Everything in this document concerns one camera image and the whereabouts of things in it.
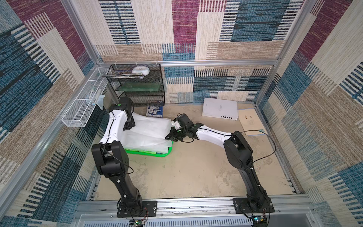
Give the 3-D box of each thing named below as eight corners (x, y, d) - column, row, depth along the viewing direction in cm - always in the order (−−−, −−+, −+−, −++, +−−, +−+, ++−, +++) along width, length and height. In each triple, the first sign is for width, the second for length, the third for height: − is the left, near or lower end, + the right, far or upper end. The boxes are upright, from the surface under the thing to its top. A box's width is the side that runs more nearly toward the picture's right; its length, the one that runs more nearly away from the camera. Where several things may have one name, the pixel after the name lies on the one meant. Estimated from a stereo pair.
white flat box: (201, 117, 115) (202, 112, 111) (203, 99, 128) (204, 95, 124) (236, 121, 112) (238, 117, 108) (235, 103, 125) (236, 99, 121)
